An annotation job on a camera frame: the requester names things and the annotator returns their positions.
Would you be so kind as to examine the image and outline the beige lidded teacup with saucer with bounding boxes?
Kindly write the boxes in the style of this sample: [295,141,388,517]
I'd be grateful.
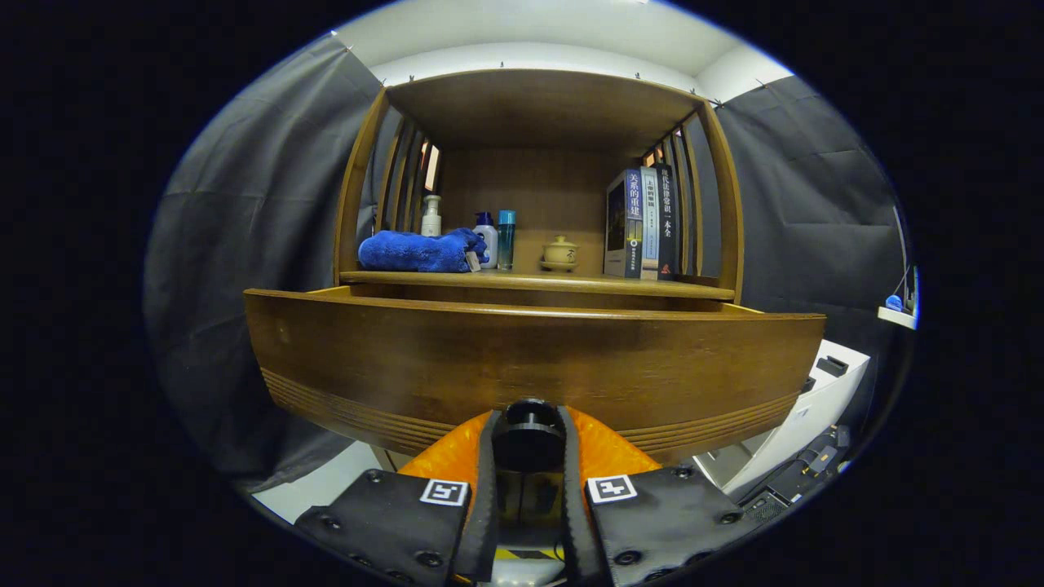
[540,236,580,272]

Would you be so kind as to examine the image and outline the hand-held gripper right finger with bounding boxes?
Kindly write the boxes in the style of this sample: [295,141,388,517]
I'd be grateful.
[557,405,763,587]

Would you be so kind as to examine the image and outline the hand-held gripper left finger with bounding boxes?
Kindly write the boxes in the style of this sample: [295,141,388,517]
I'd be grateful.
[294,409,502,587]

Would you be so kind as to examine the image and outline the white bottle with blue cap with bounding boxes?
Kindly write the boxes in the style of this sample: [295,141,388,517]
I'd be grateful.
[474,212,499,270]

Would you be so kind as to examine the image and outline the white drawer cabinet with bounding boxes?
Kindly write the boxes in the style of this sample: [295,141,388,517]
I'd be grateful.
[693,338,872,494]

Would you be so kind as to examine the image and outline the wooden drawer with black knob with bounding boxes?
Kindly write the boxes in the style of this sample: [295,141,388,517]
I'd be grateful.
[243,284,827,474]

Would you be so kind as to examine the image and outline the blue folded towel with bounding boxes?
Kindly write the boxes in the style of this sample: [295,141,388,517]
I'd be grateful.
[358,227,489,274]

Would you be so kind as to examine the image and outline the black spine book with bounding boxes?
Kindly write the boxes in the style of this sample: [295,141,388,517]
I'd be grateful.
[655,163,678,280]

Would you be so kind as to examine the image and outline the black floor device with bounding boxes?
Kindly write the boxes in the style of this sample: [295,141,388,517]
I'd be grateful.
[738,424,853,523]

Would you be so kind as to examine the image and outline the pale grey spine book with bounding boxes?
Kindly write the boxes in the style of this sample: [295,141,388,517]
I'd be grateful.
[640,166,661,280]

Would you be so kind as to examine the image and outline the blue spine book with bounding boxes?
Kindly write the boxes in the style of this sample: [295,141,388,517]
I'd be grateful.
[604,169,645,279]

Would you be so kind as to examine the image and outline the wooden countertop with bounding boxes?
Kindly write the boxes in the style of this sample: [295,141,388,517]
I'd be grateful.
[338,245,737,301]

